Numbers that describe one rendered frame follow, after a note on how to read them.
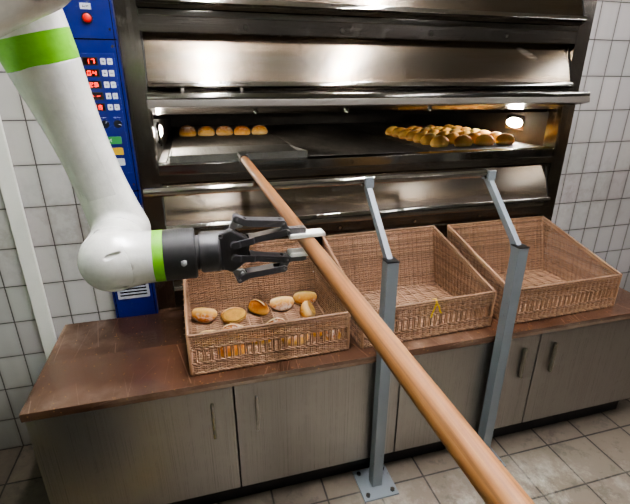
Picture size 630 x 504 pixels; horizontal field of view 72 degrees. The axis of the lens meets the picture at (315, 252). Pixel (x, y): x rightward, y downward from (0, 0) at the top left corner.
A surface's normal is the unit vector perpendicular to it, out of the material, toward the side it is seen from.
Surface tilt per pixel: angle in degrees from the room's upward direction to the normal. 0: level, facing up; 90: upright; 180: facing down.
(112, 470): 90
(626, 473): 0
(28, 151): 90
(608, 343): 90
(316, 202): 70
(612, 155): 90
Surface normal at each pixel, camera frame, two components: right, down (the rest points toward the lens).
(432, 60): 0.25, 0.01
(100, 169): 0.70, 0.24
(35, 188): 0.26, 0.35
